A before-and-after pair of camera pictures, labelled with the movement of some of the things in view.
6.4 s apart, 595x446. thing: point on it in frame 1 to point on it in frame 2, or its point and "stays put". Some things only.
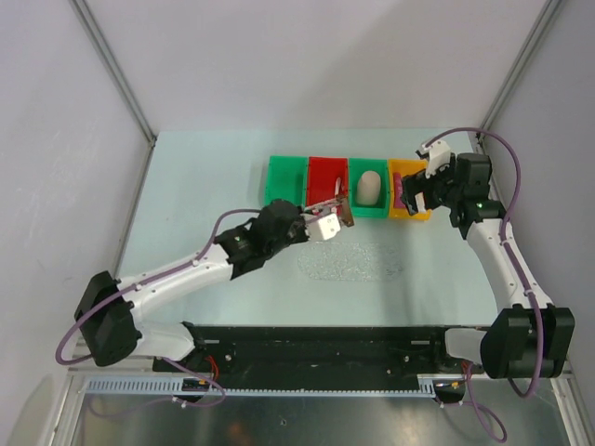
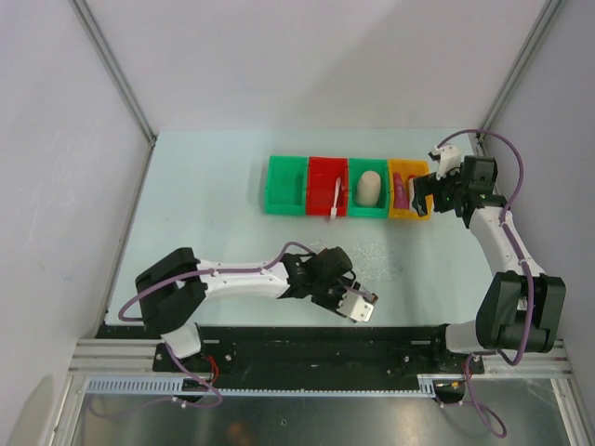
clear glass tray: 350,261 stays put
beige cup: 368,190 stays put
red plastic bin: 322,177 stays put
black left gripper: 304,233 to 345,284
